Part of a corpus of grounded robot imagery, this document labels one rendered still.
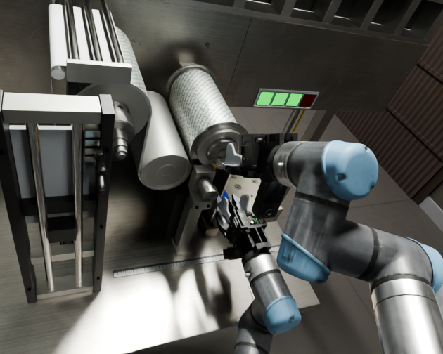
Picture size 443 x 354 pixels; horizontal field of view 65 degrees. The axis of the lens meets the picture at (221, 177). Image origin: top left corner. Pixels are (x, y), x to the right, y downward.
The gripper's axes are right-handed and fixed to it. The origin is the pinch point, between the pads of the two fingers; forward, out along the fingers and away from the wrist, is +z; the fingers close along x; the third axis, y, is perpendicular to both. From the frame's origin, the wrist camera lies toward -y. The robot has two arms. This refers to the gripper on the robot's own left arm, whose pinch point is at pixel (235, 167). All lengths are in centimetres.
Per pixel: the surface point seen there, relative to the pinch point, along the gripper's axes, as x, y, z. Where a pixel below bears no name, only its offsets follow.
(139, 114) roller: 19.8, 11.2, 2.5
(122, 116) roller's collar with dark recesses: 24.0, 10.3, -2.9
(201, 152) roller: 4.9, 3.1, 7.4
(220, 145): 1.3, 4.9, 4.6
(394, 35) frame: -71, 41, 20
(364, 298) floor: -134, -94, 85
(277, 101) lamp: -35, 19, 37
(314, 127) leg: -77, 11, 67
